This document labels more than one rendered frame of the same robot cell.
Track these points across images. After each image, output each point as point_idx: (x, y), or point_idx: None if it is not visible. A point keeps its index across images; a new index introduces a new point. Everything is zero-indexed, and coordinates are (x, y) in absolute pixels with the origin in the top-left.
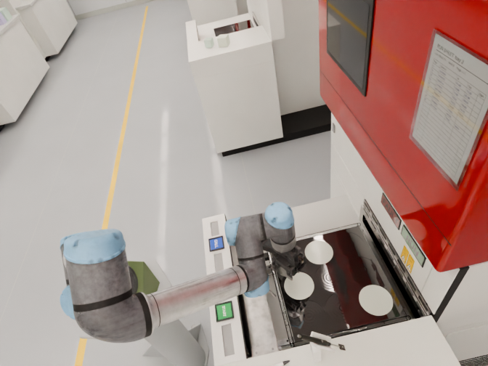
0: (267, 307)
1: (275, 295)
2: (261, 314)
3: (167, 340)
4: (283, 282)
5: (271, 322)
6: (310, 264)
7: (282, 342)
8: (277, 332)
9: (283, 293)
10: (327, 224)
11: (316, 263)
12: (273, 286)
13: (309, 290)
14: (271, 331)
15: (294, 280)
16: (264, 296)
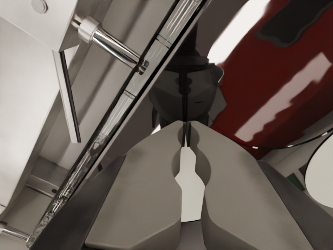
0: (34, 130)
1: (76, 141)
2: (0, 131)
3: None
4: (142, 136)
5: (20, 167)
6: (292, 170)
7: (40, 185)
8: (57, 144)
9: (106, 163)
10: None
11: (310, 185)
12: (141, 42)
13: (187, 213)
14: (7, 180)
15: (183, 163)
16: (47, 93)
